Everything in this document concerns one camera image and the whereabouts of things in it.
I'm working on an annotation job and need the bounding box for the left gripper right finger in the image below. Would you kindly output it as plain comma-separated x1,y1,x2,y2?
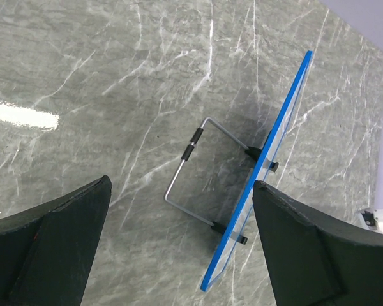
253,181,383,305

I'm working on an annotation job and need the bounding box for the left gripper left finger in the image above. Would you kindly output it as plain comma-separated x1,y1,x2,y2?
0,175,112,305

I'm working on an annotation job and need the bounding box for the blue framed whiteboard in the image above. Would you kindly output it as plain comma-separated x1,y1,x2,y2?
200,50,313,292

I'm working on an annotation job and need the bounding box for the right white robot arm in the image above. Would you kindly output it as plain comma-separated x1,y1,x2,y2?
357,208,383,234

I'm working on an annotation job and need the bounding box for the metal wire whiteboard stand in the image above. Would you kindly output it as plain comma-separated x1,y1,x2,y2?
163,117,265,235

